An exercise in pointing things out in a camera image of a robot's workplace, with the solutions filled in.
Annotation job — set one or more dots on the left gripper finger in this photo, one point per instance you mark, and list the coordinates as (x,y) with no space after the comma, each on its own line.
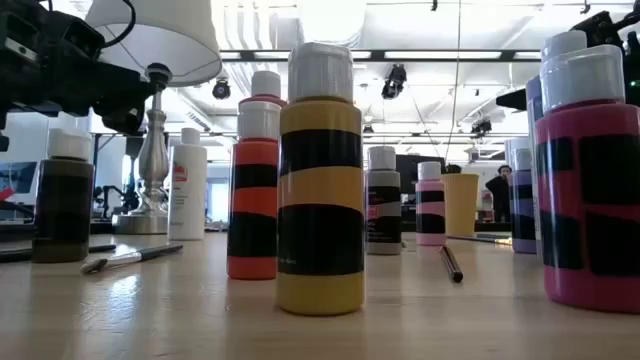
(125,85)
(122,120)

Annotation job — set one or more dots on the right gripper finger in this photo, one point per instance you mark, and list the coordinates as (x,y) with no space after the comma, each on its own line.
(512,100)

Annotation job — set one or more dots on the large blue paint bottle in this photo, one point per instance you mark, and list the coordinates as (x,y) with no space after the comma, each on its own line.
(533,100)

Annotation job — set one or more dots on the large white paint bottle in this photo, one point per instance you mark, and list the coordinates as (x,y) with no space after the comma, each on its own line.
(187,200)

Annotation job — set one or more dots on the small purple paint bottle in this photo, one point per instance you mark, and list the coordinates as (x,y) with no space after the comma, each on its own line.
(523,220)

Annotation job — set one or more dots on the small magenta paint bottle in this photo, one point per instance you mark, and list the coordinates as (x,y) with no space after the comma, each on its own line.
(590,200)

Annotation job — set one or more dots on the large pink paint bottle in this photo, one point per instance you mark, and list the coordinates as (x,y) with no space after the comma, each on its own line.
(265,85)

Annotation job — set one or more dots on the small pink paint bottle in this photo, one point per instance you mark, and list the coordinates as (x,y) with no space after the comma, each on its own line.
(430,215)

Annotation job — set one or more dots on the small grey paint bottle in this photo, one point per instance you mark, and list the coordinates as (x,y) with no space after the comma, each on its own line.
(383,215)

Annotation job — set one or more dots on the black background robot arm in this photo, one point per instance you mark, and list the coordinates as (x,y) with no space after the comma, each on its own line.
(117,197)

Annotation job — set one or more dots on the small dark olive paint bottle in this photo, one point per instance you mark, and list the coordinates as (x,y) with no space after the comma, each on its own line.
(62,210)

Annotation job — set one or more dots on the small red-orange paint bottle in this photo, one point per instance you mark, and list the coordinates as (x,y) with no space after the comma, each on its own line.
(254,200)

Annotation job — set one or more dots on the small yellow paint bottle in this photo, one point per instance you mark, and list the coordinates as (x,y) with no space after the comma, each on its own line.
(320,225)

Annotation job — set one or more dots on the black ceiling spotlight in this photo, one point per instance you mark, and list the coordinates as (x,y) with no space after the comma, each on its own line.
(394,80)
(221,89)
(481,127)

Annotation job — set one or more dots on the silver lamp white shade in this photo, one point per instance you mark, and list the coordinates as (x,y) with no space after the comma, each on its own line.
(155,40)

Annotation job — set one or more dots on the person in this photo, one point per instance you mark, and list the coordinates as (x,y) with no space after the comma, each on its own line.
(499,192)

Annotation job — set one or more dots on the yellow plastic cup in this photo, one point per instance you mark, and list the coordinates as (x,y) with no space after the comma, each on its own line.
(462,205)

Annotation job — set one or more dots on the black background monitor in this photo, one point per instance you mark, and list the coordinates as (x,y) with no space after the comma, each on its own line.
(407,172)

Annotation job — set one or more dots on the thin black paintbrush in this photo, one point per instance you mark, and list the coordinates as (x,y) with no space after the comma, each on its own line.
(102,248)

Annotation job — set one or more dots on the black paintbrush silver ferrule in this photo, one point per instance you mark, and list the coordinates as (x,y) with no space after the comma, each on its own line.
(150,253)

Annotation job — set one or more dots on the flat paintbrush silver ferrule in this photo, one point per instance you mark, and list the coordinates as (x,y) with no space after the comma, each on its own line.
(492,235)

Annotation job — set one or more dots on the thin paintbrush orange tip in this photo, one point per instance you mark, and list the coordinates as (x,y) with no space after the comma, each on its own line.
(475,239)

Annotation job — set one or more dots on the long paintbrush orange bristles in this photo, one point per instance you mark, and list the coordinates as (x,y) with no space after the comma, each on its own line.
(451,265)

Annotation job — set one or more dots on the background wall screen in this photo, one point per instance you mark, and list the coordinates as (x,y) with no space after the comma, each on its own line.
(17,180)

